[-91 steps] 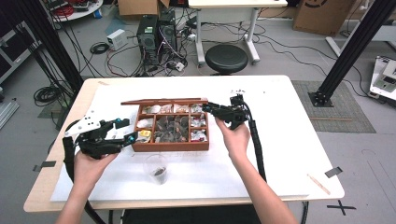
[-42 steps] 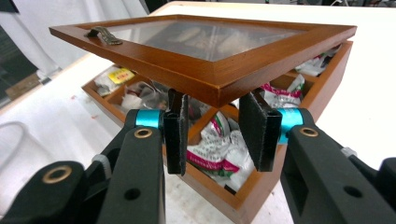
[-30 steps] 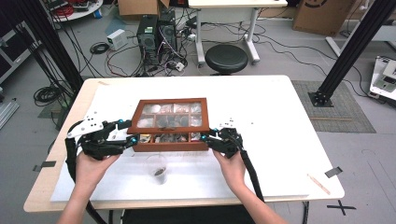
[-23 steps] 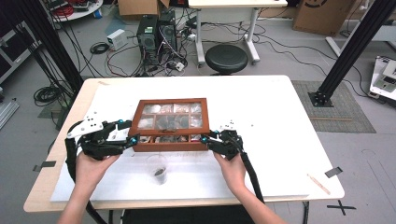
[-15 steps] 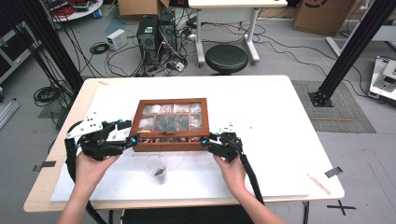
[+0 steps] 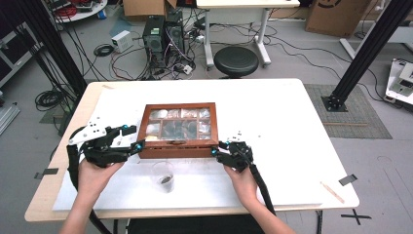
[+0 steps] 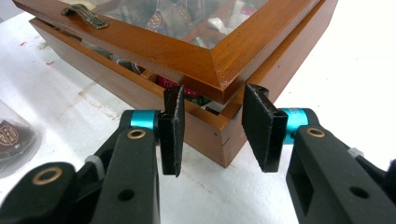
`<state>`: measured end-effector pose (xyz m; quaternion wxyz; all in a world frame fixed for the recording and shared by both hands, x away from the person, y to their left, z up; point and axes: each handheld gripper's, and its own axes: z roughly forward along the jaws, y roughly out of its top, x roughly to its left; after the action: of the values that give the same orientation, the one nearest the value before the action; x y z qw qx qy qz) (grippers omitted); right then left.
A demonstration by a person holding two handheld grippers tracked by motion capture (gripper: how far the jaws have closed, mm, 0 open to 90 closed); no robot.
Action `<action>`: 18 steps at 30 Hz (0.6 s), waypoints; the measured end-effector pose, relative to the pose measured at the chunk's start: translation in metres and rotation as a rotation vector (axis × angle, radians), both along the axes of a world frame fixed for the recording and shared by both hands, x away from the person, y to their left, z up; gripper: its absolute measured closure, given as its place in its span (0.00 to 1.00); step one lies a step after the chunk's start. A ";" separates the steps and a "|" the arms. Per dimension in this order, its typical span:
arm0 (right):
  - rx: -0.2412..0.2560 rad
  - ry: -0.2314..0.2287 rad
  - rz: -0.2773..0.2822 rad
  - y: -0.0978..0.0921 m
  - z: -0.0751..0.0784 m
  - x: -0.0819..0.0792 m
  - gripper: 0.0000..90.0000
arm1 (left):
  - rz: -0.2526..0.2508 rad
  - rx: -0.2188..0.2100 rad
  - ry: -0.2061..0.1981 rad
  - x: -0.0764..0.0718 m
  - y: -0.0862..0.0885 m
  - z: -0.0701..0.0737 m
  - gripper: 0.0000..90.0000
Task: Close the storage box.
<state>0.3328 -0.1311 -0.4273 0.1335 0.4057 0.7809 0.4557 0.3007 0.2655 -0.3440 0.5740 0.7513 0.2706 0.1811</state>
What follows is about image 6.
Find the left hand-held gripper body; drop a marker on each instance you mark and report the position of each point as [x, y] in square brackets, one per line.
[104, 151]

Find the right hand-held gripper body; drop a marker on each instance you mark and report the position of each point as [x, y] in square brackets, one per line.
[238, 156]

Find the clear plastic cup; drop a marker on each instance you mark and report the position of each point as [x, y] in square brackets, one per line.
[163, 177]

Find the small dark packet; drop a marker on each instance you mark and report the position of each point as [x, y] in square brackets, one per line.
[166, 179]

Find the wooden box with glass lid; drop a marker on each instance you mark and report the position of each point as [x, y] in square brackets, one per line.
[178, 130]

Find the person's right hand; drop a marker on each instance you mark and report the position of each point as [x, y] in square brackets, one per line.
[243, 185]

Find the person's left hand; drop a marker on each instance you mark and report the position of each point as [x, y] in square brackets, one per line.
[94, 182]

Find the white table mat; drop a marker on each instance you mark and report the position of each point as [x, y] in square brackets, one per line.
[285, 169]

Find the black tape strip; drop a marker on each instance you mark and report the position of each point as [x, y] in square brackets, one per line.
[45, 173]
[348, 179]

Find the black chair seat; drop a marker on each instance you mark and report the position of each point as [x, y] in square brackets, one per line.
[195, 225]

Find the black round stool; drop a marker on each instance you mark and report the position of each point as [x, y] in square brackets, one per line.
[236, 61]

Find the white power adapter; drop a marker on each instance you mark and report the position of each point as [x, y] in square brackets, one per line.
[187, 69]

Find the small white box device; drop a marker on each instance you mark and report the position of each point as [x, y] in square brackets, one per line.
[122, 41]

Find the black computer tower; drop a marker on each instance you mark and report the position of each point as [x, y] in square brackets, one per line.
[153, 40]
[175, 34]

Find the thin wooden stick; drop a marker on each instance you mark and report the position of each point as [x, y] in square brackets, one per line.
[332, 192]

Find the small cardboard box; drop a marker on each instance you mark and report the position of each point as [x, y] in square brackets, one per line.
[146, 6]

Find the round white table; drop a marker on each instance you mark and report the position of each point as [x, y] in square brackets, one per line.
[87, 11]

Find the grey floor mat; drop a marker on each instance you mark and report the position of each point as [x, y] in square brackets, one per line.
[357, 113]

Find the grey shelf unit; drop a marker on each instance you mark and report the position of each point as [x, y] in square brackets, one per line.
[13, 55]

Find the white desk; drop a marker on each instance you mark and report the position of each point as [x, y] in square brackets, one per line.
[246, 4]

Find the large cardboard box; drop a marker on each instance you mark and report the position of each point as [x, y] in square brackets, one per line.
[336, 16]

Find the white device with panels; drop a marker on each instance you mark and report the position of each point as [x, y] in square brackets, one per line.
[401, 81]

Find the black metal frame post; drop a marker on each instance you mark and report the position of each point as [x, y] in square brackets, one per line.
[367, 52]
[48, 42]

